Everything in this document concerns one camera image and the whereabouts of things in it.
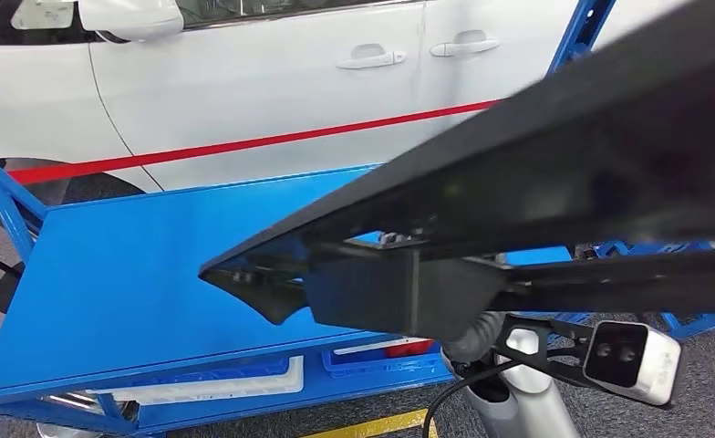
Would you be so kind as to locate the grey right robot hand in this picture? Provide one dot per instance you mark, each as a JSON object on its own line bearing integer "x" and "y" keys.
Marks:
{"x": 394, "y": 239}

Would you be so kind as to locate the black plastic plate bracket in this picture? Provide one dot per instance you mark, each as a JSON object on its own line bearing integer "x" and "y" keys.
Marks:
{"x": 545, "y": 151}

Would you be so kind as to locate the blue metal shelf rack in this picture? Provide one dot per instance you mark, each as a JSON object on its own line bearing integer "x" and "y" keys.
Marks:
{"x": 122, "y": 272}

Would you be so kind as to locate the red plastic object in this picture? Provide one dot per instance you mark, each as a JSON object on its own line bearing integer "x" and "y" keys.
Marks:
{"x": 409, "y": 349}

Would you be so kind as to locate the red barrier belt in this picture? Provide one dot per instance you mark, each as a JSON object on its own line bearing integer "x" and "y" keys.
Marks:
{"x": 243, "y": 145}

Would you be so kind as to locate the white car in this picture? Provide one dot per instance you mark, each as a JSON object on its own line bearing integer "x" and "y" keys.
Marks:
{"x": 243, "y": 90}

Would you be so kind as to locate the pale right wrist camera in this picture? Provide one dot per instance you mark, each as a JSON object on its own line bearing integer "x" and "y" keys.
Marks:
{"x": 635, "y": 362}

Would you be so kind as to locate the chrome base stanchion post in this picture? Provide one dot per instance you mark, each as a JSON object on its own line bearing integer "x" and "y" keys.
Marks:
{"x": 61, "y": 430}

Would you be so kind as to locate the black-topped stanchion post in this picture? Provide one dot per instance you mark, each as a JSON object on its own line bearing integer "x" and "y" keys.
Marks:
{"x": 7, "y": 290}

